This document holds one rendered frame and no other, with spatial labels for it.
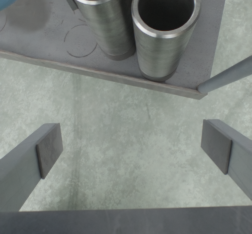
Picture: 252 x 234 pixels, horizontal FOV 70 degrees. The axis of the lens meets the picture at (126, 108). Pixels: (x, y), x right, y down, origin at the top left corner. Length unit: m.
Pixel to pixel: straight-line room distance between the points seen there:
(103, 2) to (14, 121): 0.81
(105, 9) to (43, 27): 0.41
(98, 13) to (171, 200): 0.75
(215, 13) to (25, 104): 0.91
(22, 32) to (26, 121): 0.43
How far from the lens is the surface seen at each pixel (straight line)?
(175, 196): 0.88
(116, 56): 0.60
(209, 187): 0.90
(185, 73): 0.62
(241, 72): 0.43
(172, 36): 0.35
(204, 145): 0.17
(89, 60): 0.66
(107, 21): 0.44
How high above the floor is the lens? 0.83
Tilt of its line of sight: 79 degrees down
